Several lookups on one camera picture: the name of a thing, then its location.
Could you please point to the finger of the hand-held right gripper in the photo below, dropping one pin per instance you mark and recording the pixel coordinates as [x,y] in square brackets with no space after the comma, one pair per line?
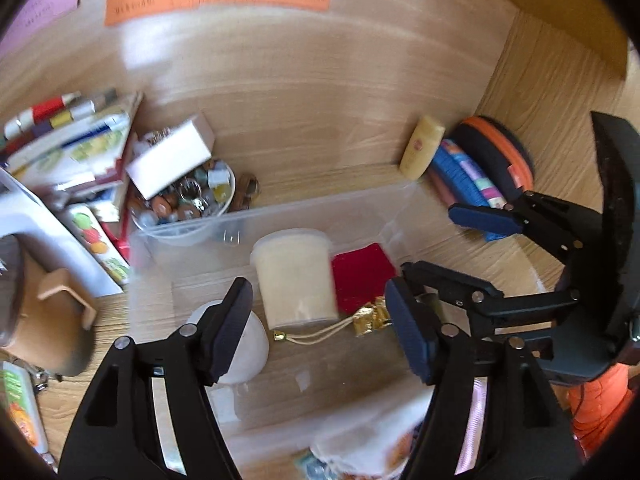
[480,217]
[450,282]

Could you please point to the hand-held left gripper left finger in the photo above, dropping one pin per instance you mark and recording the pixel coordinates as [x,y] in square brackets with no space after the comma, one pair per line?
[231,330]

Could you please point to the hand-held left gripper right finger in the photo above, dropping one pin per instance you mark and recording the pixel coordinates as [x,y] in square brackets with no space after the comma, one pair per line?
[410,330]

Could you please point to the clear plastic storage box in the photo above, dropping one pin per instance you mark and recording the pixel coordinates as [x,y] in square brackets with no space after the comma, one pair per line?
[300,205]

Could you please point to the person's right forearm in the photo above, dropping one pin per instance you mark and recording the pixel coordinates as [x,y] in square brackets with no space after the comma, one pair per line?
[600,410]

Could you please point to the wooden desktop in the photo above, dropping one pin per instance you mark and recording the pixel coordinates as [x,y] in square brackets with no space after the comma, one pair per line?
[115,320]

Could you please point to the white round case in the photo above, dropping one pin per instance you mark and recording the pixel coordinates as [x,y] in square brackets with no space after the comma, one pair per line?
[250,350]

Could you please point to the blue pencil case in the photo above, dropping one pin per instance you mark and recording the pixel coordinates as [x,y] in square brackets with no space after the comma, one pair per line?
[467,180]

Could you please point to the gold foil wrapper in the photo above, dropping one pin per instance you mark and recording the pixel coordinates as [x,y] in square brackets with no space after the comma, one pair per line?
[370,317]

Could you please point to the dark red wallet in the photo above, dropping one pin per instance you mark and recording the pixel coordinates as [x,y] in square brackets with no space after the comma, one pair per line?
[440,187]

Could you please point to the black orange round case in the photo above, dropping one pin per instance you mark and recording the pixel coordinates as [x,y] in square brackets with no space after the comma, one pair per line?
[500,150]

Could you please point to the red cloth pouch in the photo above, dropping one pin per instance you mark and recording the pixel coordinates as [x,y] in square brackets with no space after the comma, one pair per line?
[360,275]

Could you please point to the cream cylindrical container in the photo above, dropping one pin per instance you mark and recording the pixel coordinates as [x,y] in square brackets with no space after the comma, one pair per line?
[295,280]

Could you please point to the yellow lotion bottle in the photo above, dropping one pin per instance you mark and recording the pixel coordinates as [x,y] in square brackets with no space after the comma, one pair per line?
[421,147]

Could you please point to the bowl of small trinkets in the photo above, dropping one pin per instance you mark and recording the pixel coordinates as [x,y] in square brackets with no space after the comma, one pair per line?
[190,202]

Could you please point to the red white carton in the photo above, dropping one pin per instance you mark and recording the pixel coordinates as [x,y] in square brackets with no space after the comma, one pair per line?
[119,245]

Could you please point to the fruit print carton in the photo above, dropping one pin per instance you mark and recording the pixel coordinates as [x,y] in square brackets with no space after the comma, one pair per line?
[95,240]

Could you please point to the small white cardboard box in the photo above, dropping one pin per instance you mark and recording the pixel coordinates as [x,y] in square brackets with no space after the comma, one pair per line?
[167,160]

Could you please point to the brown mug with lid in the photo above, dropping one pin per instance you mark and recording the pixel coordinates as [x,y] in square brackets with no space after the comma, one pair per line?
[45,320]

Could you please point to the bunch of metal clips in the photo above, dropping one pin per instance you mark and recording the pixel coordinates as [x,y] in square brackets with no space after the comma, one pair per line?
[35,375]

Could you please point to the white paper bag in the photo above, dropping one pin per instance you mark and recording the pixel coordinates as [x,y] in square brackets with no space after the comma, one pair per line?
[45,240]

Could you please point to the wooden shelf board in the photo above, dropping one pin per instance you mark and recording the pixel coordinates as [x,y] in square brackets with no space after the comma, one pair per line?
[550,5]

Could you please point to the orange green tube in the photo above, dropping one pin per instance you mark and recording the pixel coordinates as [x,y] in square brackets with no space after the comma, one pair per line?
[20,410]

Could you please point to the stack of printed packets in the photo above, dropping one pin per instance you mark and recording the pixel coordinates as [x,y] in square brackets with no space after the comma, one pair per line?
[75,135]

